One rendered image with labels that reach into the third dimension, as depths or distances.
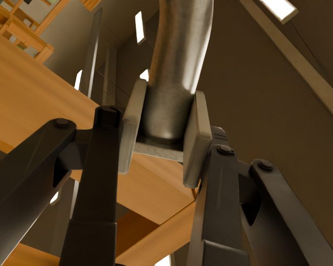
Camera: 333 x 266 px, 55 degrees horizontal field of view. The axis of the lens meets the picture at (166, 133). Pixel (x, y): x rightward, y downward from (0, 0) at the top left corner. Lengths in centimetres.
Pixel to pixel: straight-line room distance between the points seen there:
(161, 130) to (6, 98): 29
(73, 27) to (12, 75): 1049
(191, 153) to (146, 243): 53
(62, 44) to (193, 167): 1109
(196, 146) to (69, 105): 34
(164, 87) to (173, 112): 2
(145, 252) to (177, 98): 54
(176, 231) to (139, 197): 13
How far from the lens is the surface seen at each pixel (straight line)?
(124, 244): 69
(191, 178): 16
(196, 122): 16
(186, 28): 18
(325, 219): 361
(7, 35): 804
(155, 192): 56
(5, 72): 44
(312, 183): 381
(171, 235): 66
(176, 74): 18
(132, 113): 15
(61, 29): 1101
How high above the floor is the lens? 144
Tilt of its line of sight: 32 degrees up
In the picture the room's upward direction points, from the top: 128 degrees clockwise
